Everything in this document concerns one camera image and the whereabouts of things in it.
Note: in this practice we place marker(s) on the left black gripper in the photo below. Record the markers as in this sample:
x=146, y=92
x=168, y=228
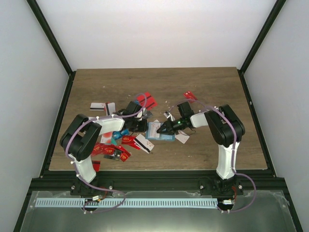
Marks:
x=143, y=128

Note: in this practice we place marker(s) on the red vip card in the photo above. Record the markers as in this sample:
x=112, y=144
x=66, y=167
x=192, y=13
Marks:
x=124, y=154
x=102, y=149

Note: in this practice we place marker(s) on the white card black stripe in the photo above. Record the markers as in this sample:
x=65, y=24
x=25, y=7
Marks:
x=97, y=106

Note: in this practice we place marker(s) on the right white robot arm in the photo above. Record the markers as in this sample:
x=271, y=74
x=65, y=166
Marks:
x=226, y=128

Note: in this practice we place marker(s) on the red card white logo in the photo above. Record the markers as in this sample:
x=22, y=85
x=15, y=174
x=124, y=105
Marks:
x=129, y=140

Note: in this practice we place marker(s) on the red VIP card left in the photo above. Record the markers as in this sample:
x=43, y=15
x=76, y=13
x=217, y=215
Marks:
x=102, y=149

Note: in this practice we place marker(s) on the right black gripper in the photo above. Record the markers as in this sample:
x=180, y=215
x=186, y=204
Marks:
x=169, y=127

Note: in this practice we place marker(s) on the light blue slotted rail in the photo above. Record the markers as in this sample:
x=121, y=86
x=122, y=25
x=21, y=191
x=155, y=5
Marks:
x=129, y=203

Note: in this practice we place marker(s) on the red card far right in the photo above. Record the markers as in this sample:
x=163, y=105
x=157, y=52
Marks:
x=190, y=96

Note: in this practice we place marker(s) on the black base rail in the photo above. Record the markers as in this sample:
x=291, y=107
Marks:
x=126, y=181

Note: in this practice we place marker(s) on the white VIP sunset card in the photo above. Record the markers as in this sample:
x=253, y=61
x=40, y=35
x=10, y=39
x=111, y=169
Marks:
x=183, y=138

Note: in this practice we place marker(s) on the black frame post left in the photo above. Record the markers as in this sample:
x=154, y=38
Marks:
x=49, y=34

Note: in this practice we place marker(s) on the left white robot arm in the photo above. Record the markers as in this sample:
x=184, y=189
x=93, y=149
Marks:
x=80, y=138

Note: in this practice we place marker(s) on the white card vertical stripe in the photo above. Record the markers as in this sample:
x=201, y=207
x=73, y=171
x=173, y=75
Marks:
x=110, y=108

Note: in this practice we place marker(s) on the black frame post right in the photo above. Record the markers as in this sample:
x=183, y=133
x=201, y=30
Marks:
x=276, y=9

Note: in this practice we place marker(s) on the blue VIP card lower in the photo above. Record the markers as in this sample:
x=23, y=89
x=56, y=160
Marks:
x=119, y=134

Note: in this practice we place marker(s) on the white striped sunset card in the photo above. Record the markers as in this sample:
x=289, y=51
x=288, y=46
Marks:
x=144, y=143

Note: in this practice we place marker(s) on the red stripe card front edge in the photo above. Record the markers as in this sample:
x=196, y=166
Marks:
x=96, y=165

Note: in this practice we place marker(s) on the black VIP card upper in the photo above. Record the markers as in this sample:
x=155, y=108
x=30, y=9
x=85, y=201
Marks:
x=148, y=114

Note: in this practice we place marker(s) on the black frame post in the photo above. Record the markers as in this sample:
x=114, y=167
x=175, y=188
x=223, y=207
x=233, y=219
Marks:
x=49, y=34
x=276, y=9

